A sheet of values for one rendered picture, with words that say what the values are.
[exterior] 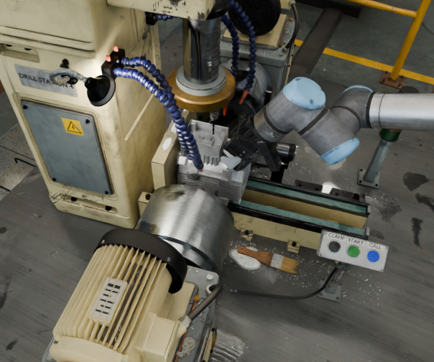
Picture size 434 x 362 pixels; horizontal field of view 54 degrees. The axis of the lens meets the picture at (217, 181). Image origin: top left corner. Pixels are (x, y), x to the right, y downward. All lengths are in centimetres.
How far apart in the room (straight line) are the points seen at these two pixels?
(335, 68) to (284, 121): 269
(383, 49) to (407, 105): 302
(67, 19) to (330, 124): 61
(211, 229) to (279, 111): 33
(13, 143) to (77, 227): 102
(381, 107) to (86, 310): 78
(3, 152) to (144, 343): 179
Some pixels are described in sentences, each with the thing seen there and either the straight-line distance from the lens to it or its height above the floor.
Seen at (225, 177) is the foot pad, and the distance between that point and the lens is 124.
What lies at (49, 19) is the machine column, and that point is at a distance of 99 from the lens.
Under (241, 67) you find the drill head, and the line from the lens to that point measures 149.
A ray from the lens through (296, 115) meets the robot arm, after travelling 100.
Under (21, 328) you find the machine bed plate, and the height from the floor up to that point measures 80.
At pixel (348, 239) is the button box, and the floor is 108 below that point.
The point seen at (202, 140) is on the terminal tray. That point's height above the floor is 113.
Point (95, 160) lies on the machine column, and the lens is 123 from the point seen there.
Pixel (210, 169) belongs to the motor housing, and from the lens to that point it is 127.
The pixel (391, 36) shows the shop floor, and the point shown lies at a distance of 428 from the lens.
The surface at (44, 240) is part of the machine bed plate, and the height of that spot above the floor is 80.
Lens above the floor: 202
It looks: 50 degrees down
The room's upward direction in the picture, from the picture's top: 3 degrees clockwise
